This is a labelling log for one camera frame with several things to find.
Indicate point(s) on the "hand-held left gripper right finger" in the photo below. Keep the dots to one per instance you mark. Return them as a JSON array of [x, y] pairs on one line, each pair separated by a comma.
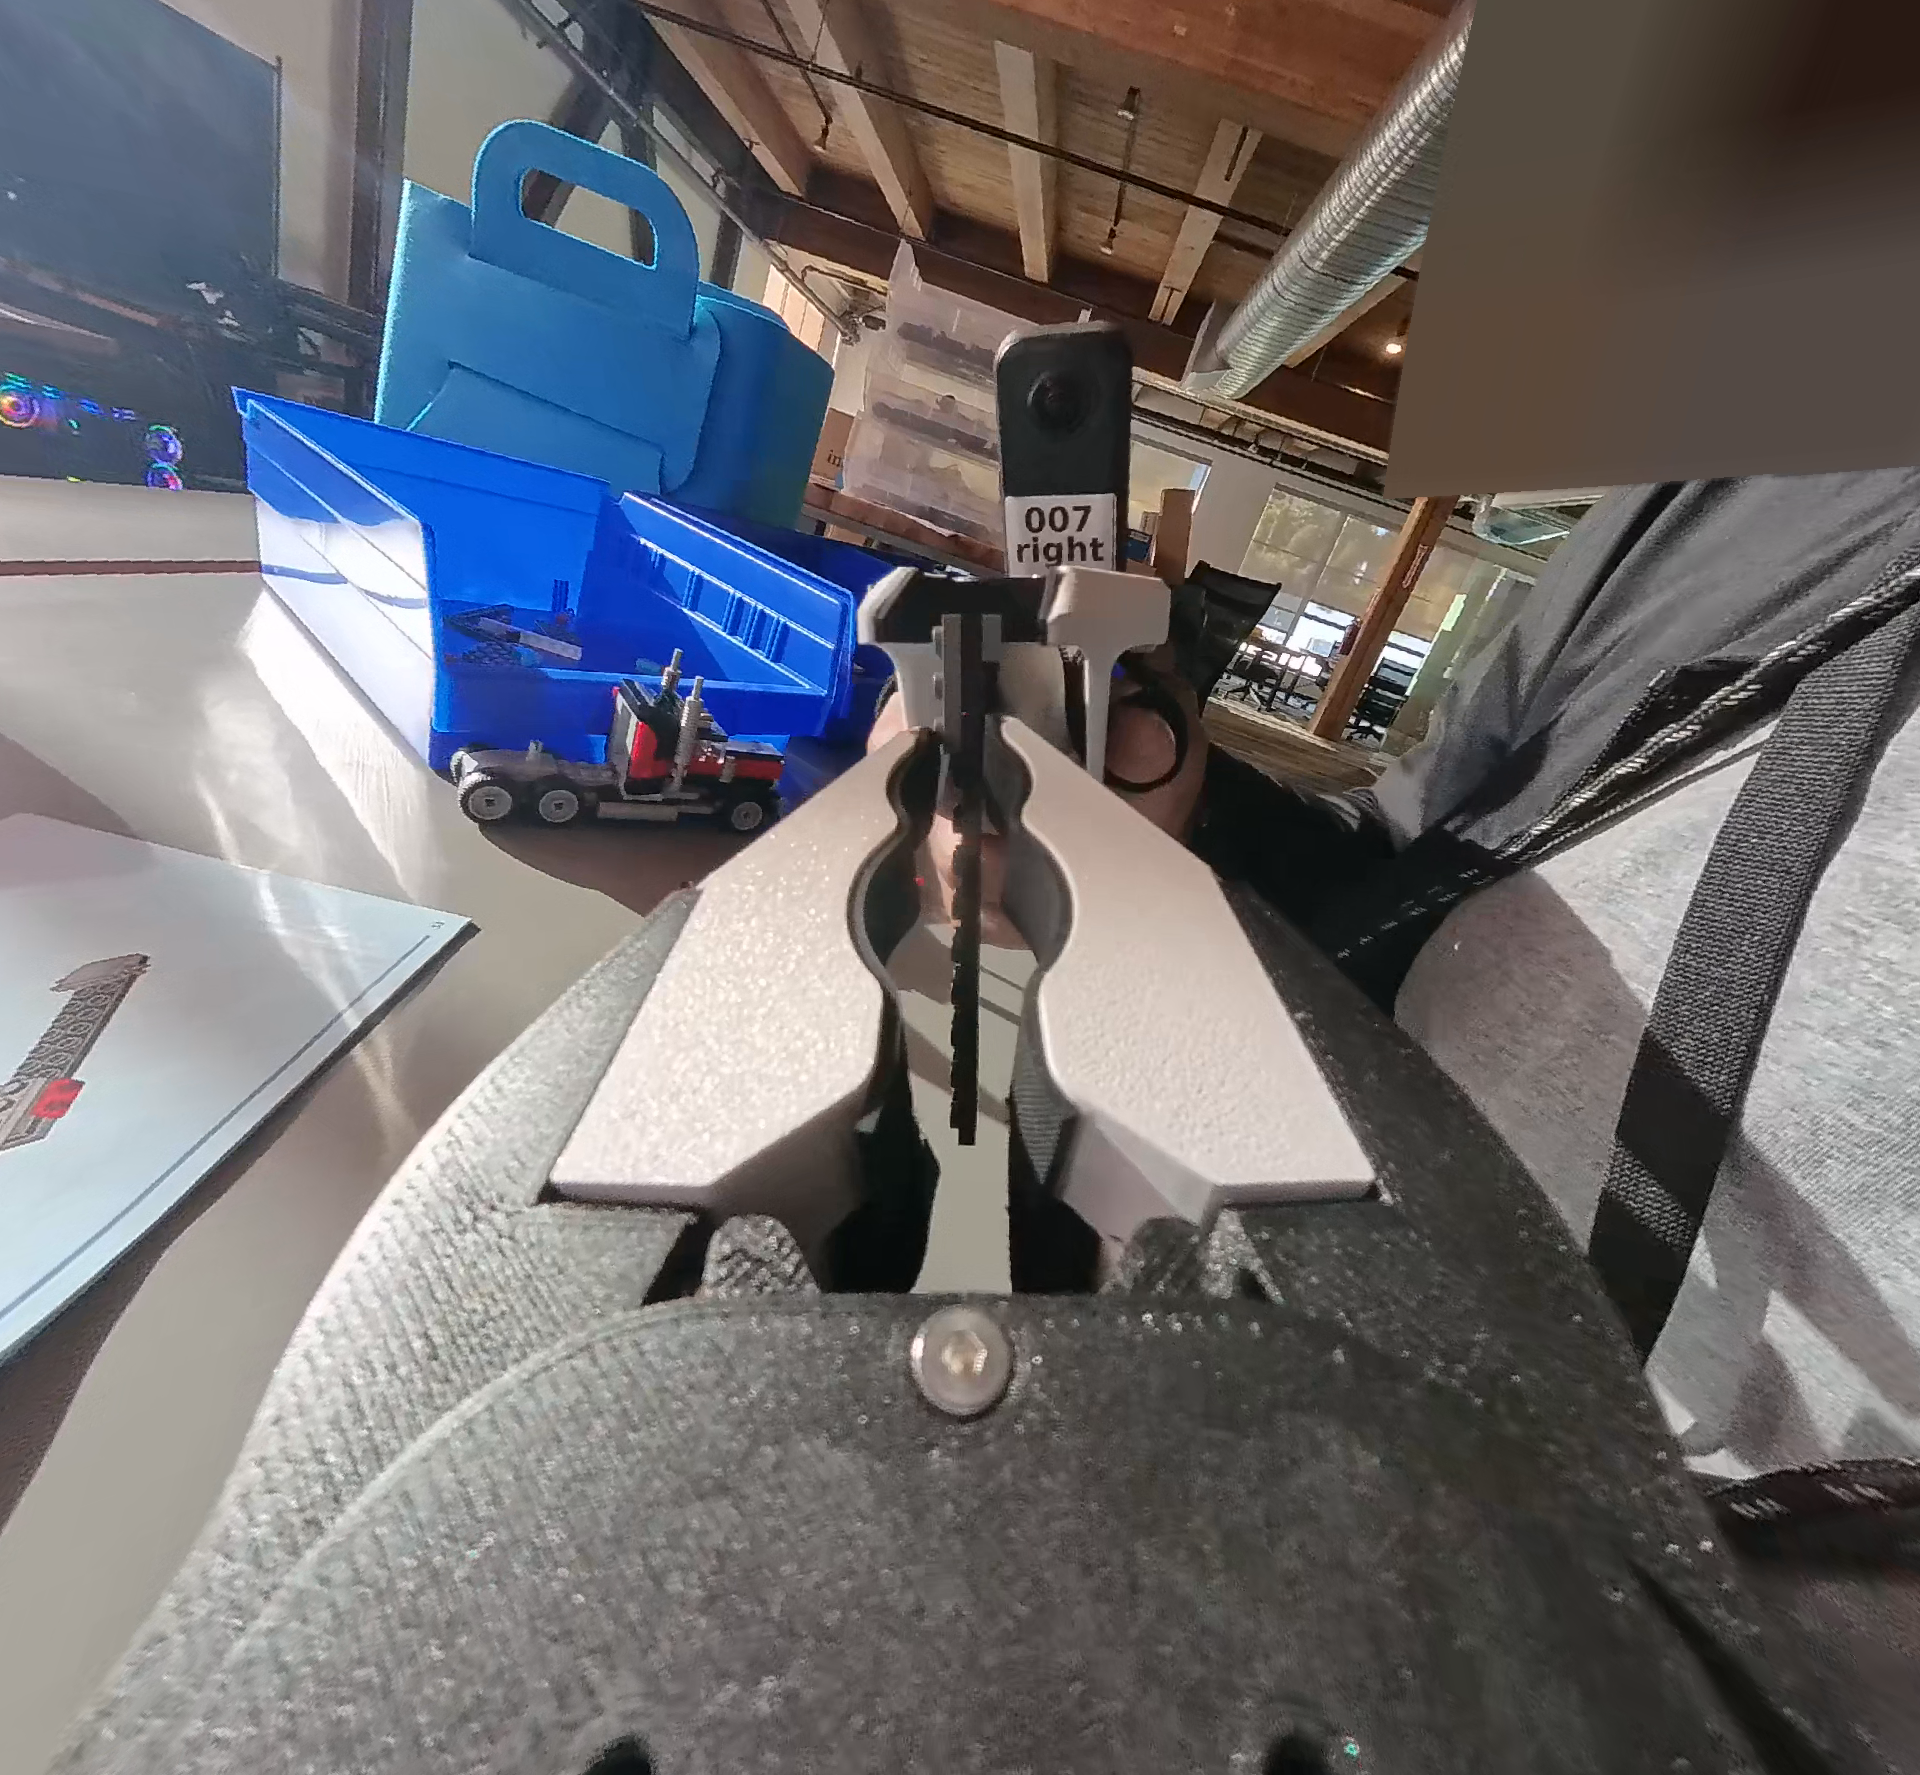
[[1201, 1056]]

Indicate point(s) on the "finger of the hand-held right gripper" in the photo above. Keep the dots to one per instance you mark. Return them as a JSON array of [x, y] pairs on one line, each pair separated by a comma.
[[1111, 612], [915, 652]]

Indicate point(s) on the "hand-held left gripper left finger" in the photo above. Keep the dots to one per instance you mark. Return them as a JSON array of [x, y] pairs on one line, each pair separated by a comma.
[[720, 1056]]

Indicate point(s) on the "long black brick plate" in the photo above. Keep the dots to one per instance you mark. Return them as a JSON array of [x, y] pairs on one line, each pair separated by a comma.
[[968, 904]]

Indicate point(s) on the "light blue instruction booklet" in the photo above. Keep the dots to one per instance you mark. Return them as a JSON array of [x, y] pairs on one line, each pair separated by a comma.
[[180, 1025]]

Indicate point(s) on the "blue plastic bin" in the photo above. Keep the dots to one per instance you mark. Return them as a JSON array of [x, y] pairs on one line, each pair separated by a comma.
[[886, 589], [346, 575]]

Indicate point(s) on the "grey desk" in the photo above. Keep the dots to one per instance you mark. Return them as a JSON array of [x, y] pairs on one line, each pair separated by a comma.
[[226, 725]]

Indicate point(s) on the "person's right hand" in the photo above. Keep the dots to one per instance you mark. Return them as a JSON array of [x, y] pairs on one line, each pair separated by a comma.
[[1156, 756]]

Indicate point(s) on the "clear plastic organizer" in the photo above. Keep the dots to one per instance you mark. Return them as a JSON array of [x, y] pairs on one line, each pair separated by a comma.
[[930, 382]]

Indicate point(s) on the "red and black toy truck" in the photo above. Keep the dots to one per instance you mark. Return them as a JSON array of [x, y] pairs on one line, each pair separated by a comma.
[[630, 769]]

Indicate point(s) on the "pile of loose toy bricks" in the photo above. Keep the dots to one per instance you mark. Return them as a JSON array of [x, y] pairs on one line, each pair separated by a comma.
[[509, 635]]

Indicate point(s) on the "person's grey sweatshirt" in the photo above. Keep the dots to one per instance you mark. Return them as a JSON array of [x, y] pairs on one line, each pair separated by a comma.
[[1650, 981]]

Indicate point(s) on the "light blue felt bag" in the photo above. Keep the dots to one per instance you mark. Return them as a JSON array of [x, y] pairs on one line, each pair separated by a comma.
[[570, 336]]

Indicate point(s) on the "person's dark jacket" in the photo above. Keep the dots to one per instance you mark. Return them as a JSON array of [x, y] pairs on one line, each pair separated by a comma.
[[1650, 635]]

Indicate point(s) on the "computer case with rainbow fans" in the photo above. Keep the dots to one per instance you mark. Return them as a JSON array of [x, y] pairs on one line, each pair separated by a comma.
[[90, 432]]

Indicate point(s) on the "large dark screen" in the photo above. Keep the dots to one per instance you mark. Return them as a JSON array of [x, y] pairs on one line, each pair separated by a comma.
[[136, 112]]

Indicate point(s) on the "silver ventilation duct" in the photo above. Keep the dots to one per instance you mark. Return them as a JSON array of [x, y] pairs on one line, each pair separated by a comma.
[[1349, 246]]

